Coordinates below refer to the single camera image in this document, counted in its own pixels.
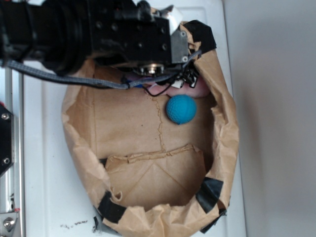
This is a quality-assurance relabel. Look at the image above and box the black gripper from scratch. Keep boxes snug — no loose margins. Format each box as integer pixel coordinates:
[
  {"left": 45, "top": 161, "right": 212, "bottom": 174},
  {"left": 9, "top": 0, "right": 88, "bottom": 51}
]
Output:
[{"left": 89, "top": 0, "right": 198, "bottom": 88}]

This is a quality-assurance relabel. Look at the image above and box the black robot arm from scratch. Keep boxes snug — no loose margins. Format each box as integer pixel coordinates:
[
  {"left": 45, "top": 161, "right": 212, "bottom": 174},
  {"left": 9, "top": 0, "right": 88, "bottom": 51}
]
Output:
[{"left": 0, "top": 0, "right": 198, "bottom": 89}]

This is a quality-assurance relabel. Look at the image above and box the blue foam ball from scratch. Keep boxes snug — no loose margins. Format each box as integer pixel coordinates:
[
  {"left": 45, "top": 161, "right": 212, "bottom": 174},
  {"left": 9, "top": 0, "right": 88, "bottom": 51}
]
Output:
[{"left": 166, "top": 95, "right": 197, "bottom": 125}]

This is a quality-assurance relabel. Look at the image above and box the pink plush bunny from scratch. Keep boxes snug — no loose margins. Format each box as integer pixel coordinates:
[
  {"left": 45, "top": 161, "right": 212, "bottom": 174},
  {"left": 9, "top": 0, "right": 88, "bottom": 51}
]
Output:
[{"left": 145, "top": 77, "right": 210, "bottom": 98}]

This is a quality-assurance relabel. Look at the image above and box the brown paper bag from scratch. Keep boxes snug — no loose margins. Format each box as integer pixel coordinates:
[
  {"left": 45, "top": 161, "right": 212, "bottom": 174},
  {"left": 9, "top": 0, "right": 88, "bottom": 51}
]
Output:
[{"left": 62, "top": 21, "right": 239, "bottom": 237}]

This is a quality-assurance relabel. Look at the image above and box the grey braided cable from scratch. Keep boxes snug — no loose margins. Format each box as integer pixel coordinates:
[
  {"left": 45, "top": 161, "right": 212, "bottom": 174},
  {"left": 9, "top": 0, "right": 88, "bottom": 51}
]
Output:
[{"left": 0, "top": 49, "right": 202, "bottom": 91}]

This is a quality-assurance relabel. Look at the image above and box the aluminium frame rail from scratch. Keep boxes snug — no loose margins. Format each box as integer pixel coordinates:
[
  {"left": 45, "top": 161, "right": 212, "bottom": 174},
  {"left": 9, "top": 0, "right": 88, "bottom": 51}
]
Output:
[{"left": 0, "top": 68, "right": 26, "bottom": 237}]

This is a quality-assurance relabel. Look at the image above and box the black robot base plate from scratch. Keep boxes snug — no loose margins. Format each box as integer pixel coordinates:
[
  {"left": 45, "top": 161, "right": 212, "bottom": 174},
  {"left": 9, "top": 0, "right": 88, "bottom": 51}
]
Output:
[{"left": 0, "top": 103, "right": 13, "bottom": 176}]

